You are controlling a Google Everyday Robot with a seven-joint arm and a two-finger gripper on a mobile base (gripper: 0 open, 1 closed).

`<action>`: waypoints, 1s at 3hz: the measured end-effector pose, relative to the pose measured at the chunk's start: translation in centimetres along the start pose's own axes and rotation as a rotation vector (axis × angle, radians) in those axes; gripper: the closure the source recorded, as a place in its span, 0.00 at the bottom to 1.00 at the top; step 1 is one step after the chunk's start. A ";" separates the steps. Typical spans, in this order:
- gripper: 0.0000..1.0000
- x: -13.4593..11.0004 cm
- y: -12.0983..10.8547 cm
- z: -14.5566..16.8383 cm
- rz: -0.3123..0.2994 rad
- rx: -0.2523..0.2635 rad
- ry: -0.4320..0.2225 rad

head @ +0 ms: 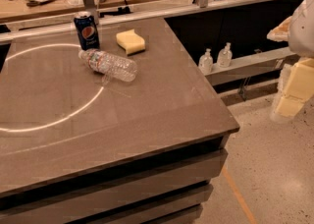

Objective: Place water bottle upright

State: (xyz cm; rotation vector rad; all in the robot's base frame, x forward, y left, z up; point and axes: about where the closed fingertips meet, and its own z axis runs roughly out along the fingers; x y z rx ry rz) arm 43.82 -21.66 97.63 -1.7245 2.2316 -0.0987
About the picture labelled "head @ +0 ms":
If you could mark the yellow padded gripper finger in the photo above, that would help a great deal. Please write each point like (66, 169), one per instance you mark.
(295, 88)
(280, 33)

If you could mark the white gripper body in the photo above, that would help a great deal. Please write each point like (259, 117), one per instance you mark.
(303, 29)

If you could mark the clear plastic water bottle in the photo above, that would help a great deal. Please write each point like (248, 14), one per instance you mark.
(109, 65)

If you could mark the right clear sanitizer bottle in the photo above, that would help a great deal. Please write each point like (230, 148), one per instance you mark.
(225, 56)

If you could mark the clear sanitizer bottle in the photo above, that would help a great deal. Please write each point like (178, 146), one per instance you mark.
(225, 56)
(206, 62)

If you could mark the left clear sanitizer bottle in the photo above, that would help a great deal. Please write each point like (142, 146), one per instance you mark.
(206, 62)

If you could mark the yellow wavy sponge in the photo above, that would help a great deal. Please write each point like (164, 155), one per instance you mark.
(130, 41)

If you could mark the blue Pepsi soda can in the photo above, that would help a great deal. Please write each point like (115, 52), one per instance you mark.
(87, 30)

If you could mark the grey metal frame rail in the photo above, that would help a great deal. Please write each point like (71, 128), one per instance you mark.
(58, 16)

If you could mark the black handled pliers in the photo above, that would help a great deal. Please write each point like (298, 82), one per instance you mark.
(34, 3)

